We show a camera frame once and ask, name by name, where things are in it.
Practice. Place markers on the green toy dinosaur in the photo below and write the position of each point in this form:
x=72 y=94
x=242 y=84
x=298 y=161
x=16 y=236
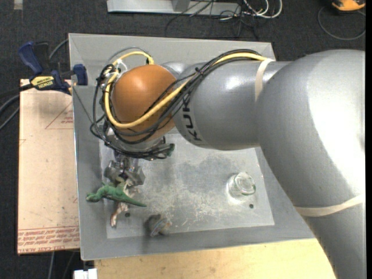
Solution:
x=113 y=193

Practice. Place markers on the pale tan toy animal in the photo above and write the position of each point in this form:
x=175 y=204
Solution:
x=117 y=214

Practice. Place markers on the grey metal bin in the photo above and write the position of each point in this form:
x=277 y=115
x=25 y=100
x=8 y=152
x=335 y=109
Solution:
x=191 y=182

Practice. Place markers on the brown cardboard board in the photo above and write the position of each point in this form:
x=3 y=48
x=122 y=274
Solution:
x=46 y=170

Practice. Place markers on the clear glass cup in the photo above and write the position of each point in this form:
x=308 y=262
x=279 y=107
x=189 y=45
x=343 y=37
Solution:
x=241 y=185

